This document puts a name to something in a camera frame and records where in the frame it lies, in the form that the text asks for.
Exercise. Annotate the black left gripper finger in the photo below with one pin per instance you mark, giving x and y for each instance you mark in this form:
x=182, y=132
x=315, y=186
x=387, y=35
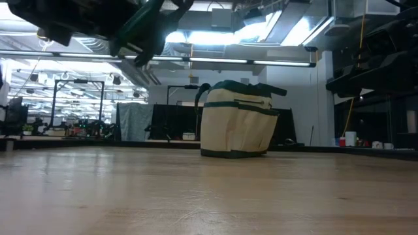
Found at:
x=170, y=16

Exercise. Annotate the cream and green gardening bag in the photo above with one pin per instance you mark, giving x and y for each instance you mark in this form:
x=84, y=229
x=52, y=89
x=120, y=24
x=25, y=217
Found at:
x=235, y=130

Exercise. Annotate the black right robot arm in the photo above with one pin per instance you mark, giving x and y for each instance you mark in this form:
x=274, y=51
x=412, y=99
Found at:
x=392, y=36

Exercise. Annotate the grey ceiling box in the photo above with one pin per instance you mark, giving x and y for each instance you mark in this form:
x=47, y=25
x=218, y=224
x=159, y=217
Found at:
x=222, y=18

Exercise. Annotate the white mug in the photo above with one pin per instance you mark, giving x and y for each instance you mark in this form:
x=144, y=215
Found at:
x=388, y=146
x=377, y=145

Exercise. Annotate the white paper roll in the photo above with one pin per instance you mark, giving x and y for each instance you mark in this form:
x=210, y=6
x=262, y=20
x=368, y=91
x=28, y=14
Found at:
x=351, y=138

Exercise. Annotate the long ceiling light strip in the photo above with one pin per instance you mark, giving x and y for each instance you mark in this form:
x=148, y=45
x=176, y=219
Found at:
x=228, y=60

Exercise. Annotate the red cup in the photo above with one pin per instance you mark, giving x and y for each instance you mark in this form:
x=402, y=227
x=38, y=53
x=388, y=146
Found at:
x=342, y=142

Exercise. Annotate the grey curtain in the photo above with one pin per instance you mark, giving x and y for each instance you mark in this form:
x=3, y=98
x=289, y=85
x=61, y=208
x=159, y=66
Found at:
x=134, y=122

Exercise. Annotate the black computer mouse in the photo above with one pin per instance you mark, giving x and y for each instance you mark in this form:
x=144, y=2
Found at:
x=289, y=142

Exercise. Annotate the small potted plant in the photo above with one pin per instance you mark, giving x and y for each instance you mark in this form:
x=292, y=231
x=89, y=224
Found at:
x=27, y=129

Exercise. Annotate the narrow black rig frame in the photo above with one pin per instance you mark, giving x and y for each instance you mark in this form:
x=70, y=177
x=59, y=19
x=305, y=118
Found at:
x=183, y=87

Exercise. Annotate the wide black rig frame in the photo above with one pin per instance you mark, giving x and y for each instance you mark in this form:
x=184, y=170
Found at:
x=54, y=107

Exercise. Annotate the black aluminium table frame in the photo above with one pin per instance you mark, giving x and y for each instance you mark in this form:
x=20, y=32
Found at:
x=98, y=144

